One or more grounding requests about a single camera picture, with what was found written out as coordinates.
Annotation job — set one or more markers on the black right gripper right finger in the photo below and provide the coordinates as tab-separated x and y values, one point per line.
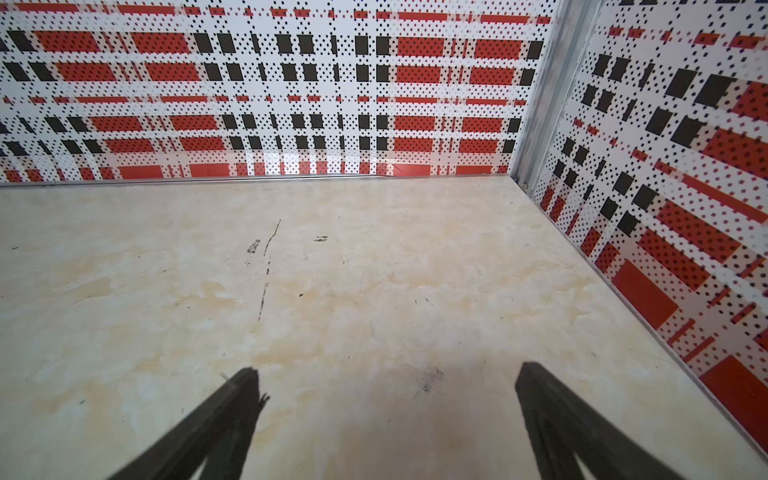
566	434

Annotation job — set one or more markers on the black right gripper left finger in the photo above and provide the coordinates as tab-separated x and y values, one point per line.
213	440

